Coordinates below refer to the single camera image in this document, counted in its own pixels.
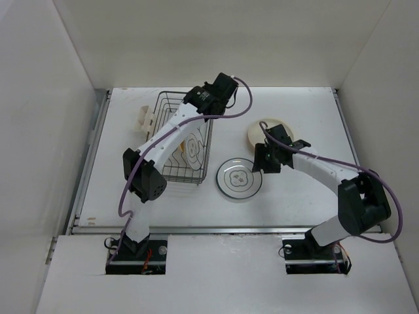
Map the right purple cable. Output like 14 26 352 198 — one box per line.
259 120 404 272

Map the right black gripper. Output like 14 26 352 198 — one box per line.
251 143 281 173

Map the grey wire dish rack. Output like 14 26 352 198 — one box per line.
147 90 213 185

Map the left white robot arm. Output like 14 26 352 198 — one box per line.
118 73 238 211

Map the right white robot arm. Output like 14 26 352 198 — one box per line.
253 121 392 258

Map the cream plastic cutlery holder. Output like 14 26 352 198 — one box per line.
134 106 155 134

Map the yellow deep plate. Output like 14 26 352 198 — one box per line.
179 141 185 152

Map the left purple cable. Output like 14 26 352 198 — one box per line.
107 75 253 266

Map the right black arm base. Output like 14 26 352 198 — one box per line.
278 238 352 275

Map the aluminium table rail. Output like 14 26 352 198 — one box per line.
72 87 357 234

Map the purple cable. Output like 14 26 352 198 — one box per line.
107 75 253 266
259 120 404 272

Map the cream plate green ring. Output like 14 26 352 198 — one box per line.
216 158 264 200

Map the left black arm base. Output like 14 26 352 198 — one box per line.
104 235 168 275

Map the yellow-backed white plate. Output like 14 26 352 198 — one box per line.
184 124 206 171

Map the plain cream plate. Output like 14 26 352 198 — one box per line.
247 118 295 152

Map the white plate green lettered rim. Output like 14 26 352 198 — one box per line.
215 158 263 200

